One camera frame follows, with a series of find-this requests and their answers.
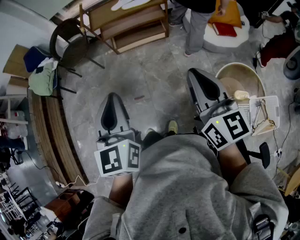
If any white round basket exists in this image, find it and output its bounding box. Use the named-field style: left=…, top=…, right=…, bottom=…
left=215, top=62, right=267, bottom=100

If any person's leg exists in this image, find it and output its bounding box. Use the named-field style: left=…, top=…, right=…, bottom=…
left=141, top=130, right=163, bottom=150
left=161, top=130, right=178, bottom=139

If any light wooden stool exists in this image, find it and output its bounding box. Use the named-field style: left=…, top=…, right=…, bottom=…
left=277, top=164, right=300, bottom=197

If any person's right leg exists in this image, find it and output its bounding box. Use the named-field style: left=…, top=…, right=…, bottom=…
left=161, top=130, right=178, bottom=139

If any black office chair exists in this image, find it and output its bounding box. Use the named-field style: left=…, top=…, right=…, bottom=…
left=237, top=139, right=271, bottom=170

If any person's grey sweater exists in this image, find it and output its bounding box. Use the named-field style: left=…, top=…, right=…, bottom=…
left=82, top=134, right=290, bottom=240

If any white round pouf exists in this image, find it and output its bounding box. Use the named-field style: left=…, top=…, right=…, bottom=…
left=203, top=1, right=250, bottom=53

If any blue cushion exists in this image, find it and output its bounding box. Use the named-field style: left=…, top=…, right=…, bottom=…
left=23, top=45, right=51, bottom=74

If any tan cardboard sheet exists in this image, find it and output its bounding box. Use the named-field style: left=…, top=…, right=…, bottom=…
left=3, top=44, right=32, bottom=79

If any brown wooden cabinet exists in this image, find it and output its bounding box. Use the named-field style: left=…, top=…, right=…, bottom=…
left=44, top=189, right=82, bottom=222

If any grey plastic chair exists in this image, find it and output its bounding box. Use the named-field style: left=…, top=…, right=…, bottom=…
left=283, top=46, right=300, bottom=81

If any person's left leg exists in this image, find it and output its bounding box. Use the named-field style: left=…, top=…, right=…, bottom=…
left=141, top=130, right=163, bottom=150

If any curved wooden slat bench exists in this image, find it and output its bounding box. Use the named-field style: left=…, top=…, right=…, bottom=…
left=29, top=92, right=90, bottom=186

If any person's right forearm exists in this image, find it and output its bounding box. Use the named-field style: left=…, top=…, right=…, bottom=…
left=217, top=140, right=248, bottom=188

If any white perforated tray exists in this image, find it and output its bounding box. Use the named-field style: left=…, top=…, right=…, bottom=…
left=237, top=95, right=280, bottom=132

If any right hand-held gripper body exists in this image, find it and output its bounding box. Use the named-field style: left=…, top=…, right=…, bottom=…
left=194, top=96, right=251, bottom=152

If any white shelf unit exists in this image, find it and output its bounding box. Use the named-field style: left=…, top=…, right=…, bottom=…
left=0, top=93, right=29, bottom=125

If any wooden shoe rack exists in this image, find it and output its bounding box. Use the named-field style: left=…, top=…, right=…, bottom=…
left=79, top=0, right=170, bottom=55

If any beige bottle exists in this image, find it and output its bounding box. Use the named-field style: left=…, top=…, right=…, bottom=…
left=233, top=90, right=250, bottom=101

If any red book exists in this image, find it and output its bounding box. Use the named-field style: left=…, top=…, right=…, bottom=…
left=211, top=22, right=238, bottom=38

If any dark round chair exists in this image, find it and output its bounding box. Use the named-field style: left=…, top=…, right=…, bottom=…
left=49, top=18, right=105, bottom=94

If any green cloth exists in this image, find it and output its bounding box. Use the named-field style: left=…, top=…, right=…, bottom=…
left=28, top=61, right=58, bottom=97

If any wooden clothes hanger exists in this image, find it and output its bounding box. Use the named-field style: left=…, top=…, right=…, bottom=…
left=251, top=99, right=278, bottom=137

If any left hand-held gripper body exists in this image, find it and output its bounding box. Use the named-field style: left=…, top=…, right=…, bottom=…
left=93, top=128, right=142, bottom=178

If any orange cushion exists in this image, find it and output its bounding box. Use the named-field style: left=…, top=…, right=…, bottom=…
left=208, top=0, right=243, bottom=29

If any person's left forearm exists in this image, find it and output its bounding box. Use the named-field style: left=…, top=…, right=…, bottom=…
left=108, top=172, right=135, bottom=208

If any black metal frame rack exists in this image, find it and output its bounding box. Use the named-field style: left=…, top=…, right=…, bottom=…
left=0, top=184, right=38, bottom=221

